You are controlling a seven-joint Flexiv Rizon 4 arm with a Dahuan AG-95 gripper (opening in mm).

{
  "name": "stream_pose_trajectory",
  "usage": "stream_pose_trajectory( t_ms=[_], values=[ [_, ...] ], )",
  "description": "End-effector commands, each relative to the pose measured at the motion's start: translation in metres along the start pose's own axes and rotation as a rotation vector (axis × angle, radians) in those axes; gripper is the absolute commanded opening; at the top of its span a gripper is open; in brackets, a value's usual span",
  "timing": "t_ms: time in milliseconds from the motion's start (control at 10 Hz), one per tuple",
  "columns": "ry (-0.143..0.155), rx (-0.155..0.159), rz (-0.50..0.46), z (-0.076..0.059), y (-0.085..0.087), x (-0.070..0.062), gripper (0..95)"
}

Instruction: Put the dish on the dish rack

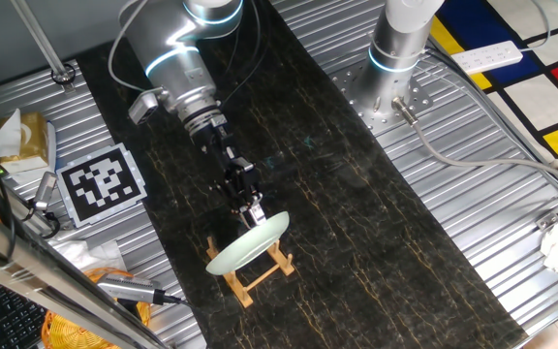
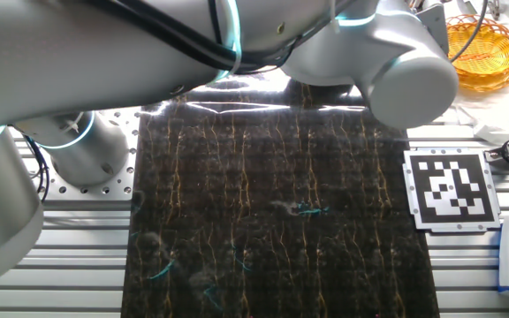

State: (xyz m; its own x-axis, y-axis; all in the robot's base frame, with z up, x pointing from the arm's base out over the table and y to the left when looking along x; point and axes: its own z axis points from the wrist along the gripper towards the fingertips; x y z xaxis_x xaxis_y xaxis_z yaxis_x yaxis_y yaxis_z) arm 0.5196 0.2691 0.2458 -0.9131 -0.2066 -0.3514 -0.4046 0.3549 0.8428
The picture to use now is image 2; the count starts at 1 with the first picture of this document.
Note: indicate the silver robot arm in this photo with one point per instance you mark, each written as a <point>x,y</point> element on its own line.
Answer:
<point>82,57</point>

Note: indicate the black marble pattern mat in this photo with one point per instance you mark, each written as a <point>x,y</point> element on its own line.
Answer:
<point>259,221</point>

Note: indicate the black white marker board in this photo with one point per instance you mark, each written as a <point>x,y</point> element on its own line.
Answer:
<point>451,190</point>

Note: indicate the white plastic bag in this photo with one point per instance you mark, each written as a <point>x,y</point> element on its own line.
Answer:
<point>488,115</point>

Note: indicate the orange wicker basket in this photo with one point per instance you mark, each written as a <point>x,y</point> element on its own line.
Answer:
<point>488,53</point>

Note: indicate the small metal clip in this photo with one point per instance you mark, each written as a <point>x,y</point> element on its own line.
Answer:
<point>494,9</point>

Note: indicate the white paper sheet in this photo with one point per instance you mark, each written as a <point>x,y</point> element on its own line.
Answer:
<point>507,17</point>

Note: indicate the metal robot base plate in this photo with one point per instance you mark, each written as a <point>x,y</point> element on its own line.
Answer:
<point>117,190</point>

